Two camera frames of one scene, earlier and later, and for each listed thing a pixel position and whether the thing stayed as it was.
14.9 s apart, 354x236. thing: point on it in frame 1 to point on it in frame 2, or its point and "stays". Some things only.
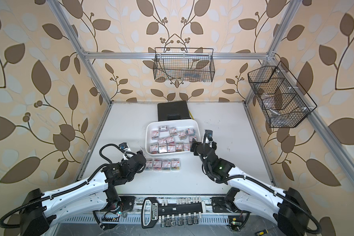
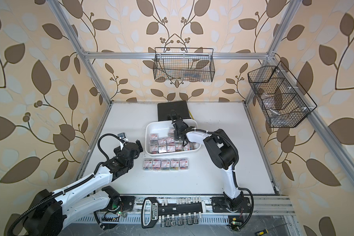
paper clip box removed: [149, 165] stays
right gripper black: [195, 145] to [176, 137]
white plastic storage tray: [170, 137] stays
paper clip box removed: [175, 164] stays
